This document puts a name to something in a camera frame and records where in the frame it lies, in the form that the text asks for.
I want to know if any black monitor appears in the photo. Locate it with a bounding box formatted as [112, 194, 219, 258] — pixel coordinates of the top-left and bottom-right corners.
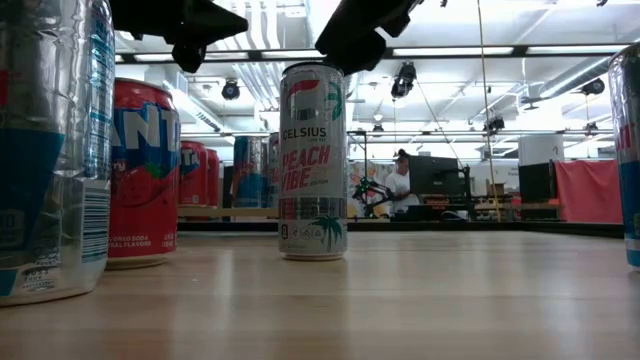
[407, 154, 464, 197]
[518, 162, 557, 204]

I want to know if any floral patterned curtain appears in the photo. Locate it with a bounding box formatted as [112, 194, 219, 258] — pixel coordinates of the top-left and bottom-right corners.
[348, 159, 401, 219]

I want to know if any white tank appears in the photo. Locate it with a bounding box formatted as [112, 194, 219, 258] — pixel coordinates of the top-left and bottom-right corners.
[518, 133, 566, 166]

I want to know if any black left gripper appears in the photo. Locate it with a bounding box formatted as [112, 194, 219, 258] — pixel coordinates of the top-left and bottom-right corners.
[109, 0, 250, 74]

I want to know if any red Fanta strawberry can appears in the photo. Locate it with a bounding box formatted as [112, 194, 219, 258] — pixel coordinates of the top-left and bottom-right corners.
[107, 77, 182, 271]

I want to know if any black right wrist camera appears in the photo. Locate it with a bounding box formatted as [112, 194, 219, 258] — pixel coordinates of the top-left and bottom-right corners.
[314, 27, 387, 76]

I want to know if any orange Fanta can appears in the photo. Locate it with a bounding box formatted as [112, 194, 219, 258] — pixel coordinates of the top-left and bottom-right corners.
[206, 148, 221, 207]
[179, 141, 209, 207]

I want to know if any blue silver Red Bull can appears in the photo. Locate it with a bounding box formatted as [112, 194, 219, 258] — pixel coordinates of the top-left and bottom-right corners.
[232, 135, 265, 209]

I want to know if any person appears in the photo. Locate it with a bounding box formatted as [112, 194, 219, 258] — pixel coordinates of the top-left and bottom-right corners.
[384, 148, 421, 216]

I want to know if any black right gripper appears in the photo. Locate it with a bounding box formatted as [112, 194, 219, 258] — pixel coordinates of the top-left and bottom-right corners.
[329, 0, 422, 39]

